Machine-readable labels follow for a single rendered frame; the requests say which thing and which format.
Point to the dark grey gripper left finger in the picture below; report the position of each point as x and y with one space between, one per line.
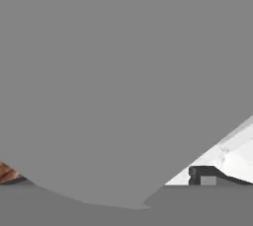
13 181

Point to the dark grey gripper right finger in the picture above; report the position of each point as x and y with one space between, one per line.
201 172

